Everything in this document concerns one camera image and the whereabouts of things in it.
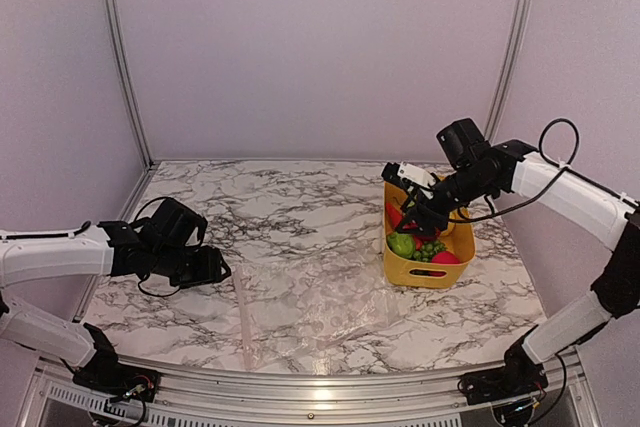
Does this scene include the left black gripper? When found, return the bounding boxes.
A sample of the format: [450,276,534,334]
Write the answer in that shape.
[152,244,231,289]

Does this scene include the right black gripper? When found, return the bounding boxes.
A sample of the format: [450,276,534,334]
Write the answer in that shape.
[396,165,496,237]

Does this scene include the clear zip top bag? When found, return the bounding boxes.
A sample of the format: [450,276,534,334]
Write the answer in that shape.
[232,253,400,371]

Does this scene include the red toy tomato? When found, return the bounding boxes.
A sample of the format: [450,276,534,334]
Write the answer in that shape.
[414,228,441,242]

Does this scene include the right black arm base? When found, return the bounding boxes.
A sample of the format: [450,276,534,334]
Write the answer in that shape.
[457,366,549,405]

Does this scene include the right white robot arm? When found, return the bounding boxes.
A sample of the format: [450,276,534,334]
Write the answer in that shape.
[382,140,639,395]

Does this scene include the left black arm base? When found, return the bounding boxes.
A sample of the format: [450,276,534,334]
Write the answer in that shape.
[72,361,160,402]

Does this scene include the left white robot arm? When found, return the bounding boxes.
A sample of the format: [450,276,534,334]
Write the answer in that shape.
[1,217,231,392]

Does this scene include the green toy pepper front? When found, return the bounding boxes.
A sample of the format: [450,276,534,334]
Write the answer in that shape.
[386,232,416,259]

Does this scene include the green toy grapes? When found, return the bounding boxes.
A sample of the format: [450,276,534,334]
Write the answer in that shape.
[412,240,447,263]

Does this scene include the orange toy carrot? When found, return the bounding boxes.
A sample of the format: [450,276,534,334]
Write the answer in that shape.
[385,202,404,231]

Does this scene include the yellow toy lemon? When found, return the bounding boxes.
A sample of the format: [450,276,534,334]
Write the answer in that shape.
[440,211,461,237]

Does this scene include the red toy fruit front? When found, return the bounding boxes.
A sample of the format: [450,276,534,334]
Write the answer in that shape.
[431,251,460,265]

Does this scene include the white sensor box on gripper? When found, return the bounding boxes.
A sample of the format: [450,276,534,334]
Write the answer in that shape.
[381,162,439,198]

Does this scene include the yellow plastic basket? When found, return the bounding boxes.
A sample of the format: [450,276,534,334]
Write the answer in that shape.
[381,212,476,289]

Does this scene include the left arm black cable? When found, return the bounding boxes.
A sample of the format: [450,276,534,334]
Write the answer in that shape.
[135,266,184,298]

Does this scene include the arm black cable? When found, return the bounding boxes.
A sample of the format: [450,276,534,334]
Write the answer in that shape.
[449,118,581,224]
[135,266,184,298]

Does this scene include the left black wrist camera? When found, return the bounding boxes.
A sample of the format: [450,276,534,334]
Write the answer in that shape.
[141,197,208,248]

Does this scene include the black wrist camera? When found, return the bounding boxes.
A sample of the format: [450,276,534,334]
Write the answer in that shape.
[436,118,490,170]
[141,197,208,248]

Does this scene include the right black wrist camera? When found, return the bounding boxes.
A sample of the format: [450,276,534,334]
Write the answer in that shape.
[436,118,490,170]

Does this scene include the aluminium front rail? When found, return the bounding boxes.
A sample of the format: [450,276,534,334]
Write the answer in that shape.
[8,351,604,426]

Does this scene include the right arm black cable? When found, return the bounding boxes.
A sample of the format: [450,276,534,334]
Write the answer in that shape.
[449,118,581,224]

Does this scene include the right aluminium frame post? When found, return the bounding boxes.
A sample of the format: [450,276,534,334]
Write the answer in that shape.
[484,0,532,141]

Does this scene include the aluminium frame post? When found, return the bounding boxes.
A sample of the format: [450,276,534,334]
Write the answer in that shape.
[484,0,532,141]
[103,0,154,170]

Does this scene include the left aluminium frame post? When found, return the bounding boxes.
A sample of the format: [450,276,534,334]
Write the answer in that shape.
[103,0,154,170]

